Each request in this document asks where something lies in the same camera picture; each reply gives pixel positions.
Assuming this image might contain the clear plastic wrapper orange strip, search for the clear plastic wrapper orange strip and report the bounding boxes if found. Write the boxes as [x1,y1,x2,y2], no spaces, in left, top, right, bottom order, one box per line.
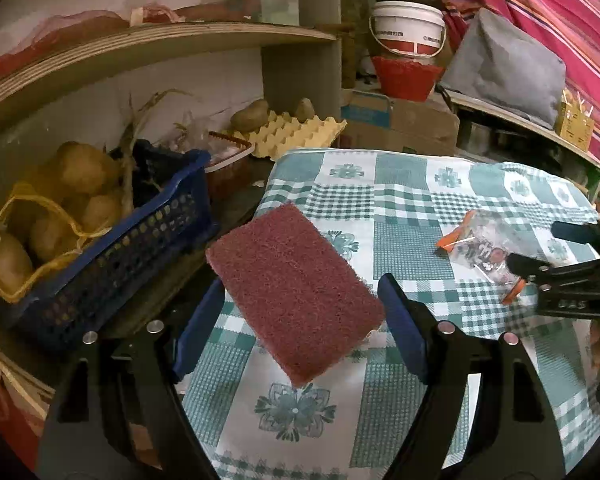
[436,209,543,304]

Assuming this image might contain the large maroon scouring pad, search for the large maroon scouring pad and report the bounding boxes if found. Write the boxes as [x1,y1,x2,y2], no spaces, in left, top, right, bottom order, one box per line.
[207,204,385,387]

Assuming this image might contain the green checkered tablecloth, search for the green checkered tablecloth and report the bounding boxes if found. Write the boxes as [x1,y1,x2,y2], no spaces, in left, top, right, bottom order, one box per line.
[176,146,600,480]

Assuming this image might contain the yellow toothpick box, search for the yellow toothpick box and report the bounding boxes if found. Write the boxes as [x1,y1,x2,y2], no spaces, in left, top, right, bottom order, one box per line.
[555,88,595,152]

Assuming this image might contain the dark blue plastic crate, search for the dark blue plastic crate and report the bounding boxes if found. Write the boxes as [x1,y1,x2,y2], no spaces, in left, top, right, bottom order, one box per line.
[2,140,218,337]

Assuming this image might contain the wooden side shelf unit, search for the wooden side shelf unit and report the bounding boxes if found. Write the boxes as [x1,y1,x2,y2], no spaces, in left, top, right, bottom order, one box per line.
[441,90,600,200]

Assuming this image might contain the red rimmed food tub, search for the red rimmed food tub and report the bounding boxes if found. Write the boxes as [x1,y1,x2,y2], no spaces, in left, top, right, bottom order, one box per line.
[176,129,257,201]

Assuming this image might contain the potatoes in yellow net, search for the potatoes in yellow net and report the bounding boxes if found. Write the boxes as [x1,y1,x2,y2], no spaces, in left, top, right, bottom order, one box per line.
[0,142,135,304]

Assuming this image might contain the cardboard box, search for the cardboard box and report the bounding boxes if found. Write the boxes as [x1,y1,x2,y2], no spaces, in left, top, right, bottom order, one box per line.
[339,89,460,156]

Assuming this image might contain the grey cushion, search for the grey cushion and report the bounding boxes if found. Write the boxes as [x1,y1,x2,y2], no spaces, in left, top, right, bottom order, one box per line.
[440,9,566,129]

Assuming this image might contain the yellow egg tray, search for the yellow egg tray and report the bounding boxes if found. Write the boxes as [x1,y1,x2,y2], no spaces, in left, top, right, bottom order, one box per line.
[226,112,347,162]

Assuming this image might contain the potato on egg tray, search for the potato on egg tray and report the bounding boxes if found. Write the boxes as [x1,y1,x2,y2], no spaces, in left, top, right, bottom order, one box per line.
[230,99,270,133]

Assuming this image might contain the red plastic bowl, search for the red plastic bowl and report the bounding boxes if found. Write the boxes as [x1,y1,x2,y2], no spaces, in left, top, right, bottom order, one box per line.
[372,56,443,102]

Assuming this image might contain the white plastic bucket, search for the white plastic bucket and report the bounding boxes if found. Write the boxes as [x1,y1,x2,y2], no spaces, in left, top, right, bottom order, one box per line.
[368,0,446,58]

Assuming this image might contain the clear plastic container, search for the clear plastic container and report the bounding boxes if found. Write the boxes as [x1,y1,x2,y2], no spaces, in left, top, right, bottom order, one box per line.
[247,0,300,26]

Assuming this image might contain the wooden wall shelf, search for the wooden wall shelf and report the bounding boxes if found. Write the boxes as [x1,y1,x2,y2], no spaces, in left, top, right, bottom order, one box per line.
[0,22,336,133]

